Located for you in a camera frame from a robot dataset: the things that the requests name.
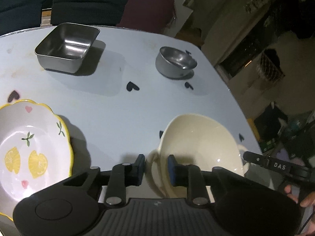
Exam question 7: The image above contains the dark blue chair right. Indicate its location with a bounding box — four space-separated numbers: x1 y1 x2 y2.
51 0 128 26

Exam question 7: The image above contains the small round steel bowl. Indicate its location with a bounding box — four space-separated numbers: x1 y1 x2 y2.
155 46 197 79

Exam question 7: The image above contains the dark blue chair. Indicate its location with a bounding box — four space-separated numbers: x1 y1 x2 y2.
1 0 44 35
51 0 128 26

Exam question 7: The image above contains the steel square tray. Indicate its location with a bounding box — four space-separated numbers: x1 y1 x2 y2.
35 22 100 74

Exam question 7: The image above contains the right hand of person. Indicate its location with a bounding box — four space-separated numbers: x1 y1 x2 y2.
284 184 314 235

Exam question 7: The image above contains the cream two-handled ceramic bowl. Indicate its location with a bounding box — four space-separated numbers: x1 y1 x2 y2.
145 113 249 198

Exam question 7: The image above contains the dark blue chair left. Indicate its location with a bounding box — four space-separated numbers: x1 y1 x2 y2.
1 0 44 35

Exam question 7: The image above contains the lemon pattern scalloped bowl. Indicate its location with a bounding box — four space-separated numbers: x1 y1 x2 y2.
1 100 74 219

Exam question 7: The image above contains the maroon chair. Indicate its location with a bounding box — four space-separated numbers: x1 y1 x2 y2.
116 0 175 34

